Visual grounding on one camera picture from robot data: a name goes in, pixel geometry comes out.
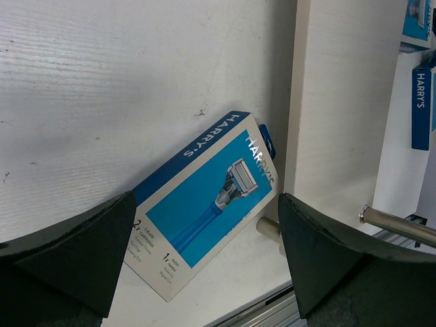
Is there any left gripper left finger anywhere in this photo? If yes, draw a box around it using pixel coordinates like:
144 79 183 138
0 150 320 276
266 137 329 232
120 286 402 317
1 191 136 326

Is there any aluminium mounting rail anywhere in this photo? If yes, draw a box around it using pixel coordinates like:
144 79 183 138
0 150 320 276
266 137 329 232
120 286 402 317
205 215 429 326

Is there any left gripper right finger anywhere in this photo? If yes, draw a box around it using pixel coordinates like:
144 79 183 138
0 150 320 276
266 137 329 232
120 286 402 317
278 193 435 326

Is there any blue harry's box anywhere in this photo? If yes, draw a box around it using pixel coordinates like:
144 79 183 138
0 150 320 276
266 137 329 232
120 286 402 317
125 111 279 301
399 0 433 53
411 51 435 151

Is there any white two-tier shelf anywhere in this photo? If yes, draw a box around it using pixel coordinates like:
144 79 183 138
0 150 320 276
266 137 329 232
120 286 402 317
270 1 431 235

